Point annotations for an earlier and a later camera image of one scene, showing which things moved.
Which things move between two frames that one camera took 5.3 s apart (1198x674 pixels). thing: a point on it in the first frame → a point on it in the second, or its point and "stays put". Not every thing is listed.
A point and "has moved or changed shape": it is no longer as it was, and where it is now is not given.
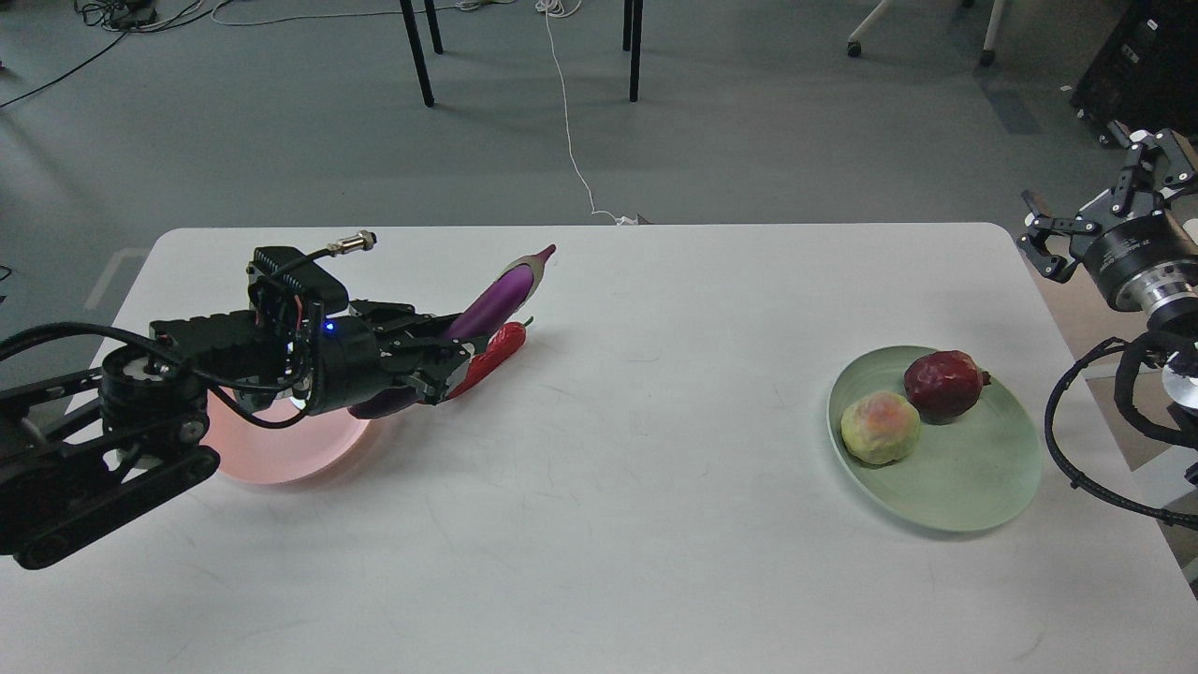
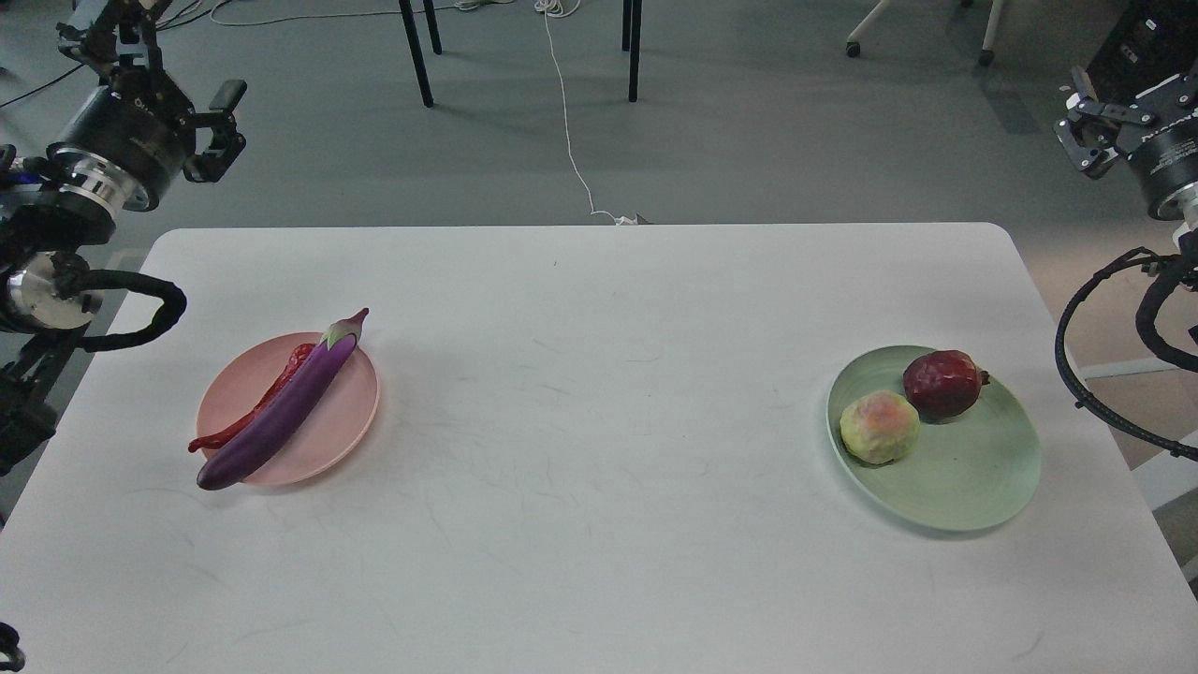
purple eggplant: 502,299 → 297,395
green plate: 977,473 stays put
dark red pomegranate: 943,386 stays put
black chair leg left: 416,47 stays put
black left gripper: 351,356 → 143,126
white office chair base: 987,54 stays put
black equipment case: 1145,72 stays put
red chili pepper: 504,343 has moved or changed shape
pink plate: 307,447 stays put
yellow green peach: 880,427 stays put
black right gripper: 1116,252 → 1161,147
